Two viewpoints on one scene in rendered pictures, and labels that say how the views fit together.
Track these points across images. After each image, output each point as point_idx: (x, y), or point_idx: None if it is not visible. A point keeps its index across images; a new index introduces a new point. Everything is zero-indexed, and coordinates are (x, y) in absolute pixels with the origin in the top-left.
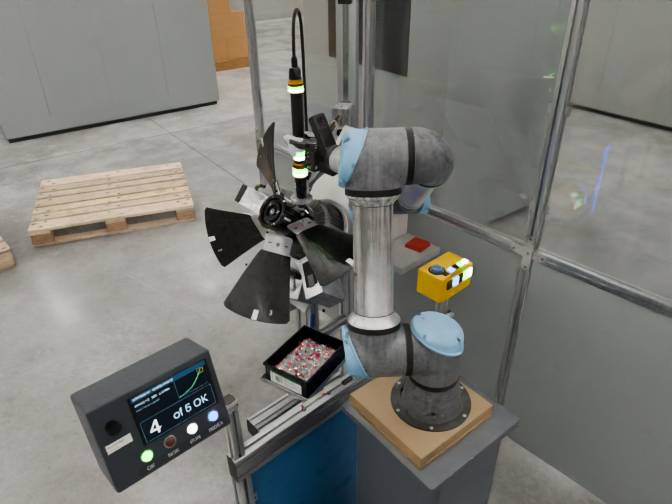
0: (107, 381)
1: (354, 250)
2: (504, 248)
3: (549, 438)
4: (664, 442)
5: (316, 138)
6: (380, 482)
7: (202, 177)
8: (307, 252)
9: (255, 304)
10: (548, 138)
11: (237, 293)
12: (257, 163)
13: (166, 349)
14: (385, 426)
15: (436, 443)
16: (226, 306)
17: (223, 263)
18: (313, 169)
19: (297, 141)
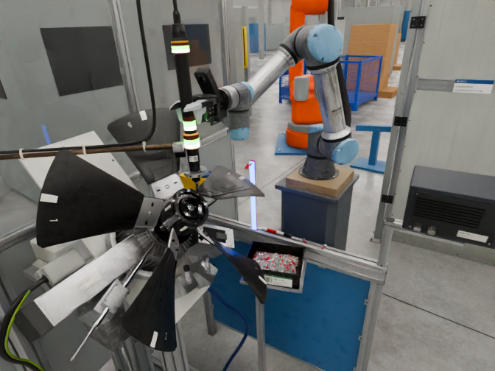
0: (487, 192)
1: (337, 95)
2: (135, 182)
3: (192, 260)
4: (218, 201)
5: (213, 88)
6: (342, 217)
7: None
8: (238, 195)
9: (255, 274)
10: (132, 90)
11: (253, 284)
12: (43, 241)
13: (432, 185)
14: (346, 178)
15: (342, 168)
16: (264, 301)
17: (174, 344)
18: (220, 118)
19: (208, 100)
